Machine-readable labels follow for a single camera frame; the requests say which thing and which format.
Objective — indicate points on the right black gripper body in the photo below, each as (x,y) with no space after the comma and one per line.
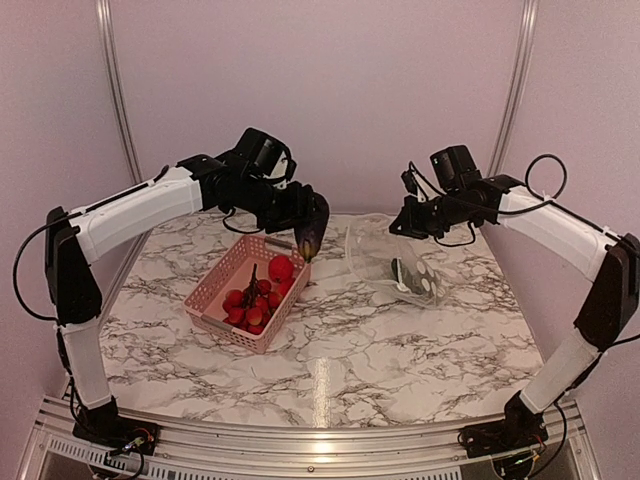
(433,220)

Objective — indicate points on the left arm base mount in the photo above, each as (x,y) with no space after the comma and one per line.
(117,435)

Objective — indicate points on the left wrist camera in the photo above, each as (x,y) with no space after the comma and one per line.
(281,173)

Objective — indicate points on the aluminium corner post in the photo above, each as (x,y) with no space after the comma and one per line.
(108,42)
(517,85)

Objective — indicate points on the left aluminium corner post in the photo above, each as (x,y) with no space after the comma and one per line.
(108,42)

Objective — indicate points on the red cherry bunch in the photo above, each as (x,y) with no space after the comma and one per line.
(252,308)

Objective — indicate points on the aluminium front frame rail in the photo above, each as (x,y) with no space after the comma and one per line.
(192,449)

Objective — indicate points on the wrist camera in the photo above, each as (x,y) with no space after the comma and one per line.
(413,186)
(281,173)

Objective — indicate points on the right aluminium corner post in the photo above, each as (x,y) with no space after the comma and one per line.
(517,85)

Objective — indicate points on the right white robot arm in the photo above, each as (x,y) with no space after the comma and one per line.
(606,263)

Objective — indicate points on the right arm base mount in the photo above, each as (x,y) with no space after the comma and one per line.
(494,437)

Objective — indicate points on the red toy ball fruit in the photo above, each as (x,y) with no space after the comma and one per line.
(280,268)

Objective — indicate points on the purple toy eggplant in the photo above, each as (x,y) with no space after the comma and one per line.
(309,235)

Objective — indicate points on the green toy pepper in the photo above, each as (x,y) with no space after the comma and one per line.
(421,285)

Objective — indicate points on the clear zip top bag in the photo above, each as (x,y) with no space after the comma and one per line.
(390,264)

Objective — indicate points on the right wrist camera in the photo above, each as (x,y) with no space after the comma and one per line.
(413,186)

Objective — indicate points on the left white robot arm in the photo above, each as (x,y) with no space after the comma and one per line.
(255,176)

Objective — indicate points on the pink perforated plastic basket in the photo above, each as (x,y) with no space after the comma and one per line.
(233,271)

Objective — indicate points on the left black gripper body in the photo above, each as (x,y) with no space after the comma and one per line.
(273,207)

